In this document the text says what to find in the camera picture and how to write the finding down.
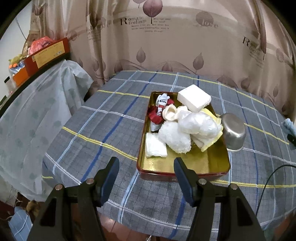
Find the red tin box gold inside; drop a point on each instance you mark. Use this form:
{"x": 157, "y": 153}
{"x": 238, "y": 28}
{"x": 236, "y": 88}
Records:
{"x": 192, "y": 162}

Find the clear plastic bag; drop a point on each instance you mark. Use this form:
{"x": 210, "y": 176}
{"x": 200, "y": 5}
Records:
{"x": 198, "y": 124}

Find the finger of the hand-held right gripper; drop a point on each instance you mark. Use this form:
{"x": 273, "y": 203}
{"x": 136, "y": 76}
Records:
{"x": 291, "y": 138}

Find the red cardboard box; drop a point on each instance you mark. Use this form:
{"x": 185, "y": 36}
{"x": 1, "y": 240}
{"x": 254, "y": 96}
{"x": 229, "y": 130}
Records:
{"x": 46, "y": 58}

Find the white cloth with yellow edge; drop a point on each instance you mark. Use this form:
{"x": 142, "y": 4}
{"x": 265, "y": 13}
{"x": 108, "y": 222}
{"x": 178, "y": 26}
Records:
{"x": 209, "y": 142}

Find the grey plaid tablecloth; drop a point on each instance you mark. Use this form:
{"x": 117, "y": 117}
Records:
{"x": 104, "y": 115}

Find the white fluffy towel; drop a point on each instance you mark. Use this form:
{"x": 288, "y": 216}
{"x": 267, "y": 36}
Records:
{"x": 173, "y": 139}

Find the stainless steel bowl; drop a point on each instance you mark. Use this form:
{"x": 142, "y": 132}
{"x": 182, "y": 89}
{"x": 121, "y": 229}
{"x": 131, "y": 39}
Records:
{"x": 233, "y": 132}

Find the yellow plush toy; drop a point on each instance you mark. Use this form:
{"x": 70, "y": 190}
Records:
{"x": 15, "y": 60}

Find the cream fabric scrunchie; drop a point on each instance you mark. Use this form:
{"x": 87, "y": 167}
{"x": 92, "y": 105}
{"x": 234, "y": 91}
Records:
{"x": 170, "y": 113}

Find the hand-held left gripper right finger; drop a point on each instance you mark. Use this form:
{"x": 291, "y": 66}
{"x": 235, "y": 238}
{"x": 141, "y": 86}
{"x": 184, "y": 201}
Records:
{"x": 185, "y": 183}

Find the red and white cloth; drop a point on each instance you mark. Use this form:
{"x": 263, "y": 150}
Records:
{"x": 155, "y": 117}

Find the blue plaid cloth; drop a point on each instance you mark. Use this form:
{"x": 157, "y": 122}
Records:
{"x": 19, "y": 222}

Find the white foam block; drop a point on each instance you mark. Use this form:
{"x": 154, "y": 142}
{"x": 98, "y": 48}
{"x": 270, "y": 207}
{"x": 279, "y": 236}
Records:
{"x": 194, "y": 97}

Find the light blue towel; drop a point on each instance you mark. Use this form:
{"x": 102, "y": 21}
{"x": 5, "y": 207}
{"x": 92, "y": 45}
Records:
{"x": 289, "y": 125}

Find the white translucent plastic cover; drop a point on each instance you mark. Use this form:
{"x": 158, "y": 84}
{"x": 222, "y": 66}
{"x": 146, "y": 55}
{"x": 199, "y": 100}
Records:
{"x": 34, "y": 115}

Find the white gauze cloth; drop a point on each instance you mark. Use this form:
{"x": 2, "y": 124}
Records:
{"x": 155, "y": 147}

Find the beige leaf print curtain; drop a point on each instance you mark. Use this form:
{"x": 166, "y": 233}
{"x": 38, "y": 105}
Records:
{"x": 161, "y": 46}

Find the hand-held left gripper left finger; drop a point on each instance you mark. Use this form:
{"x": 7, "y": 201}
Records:
{"x": 109, "y": 178}

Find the red plastic bag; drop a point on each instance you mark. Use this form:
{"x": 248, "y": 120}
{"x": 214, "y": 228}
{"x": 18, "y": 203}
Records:
{"x": 39, "y": 45}

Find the orange cardboard box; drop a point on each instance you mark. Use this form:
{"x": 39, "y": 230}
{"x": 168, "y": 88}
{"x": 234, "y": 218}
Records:
{"x": 20, "y": 77}

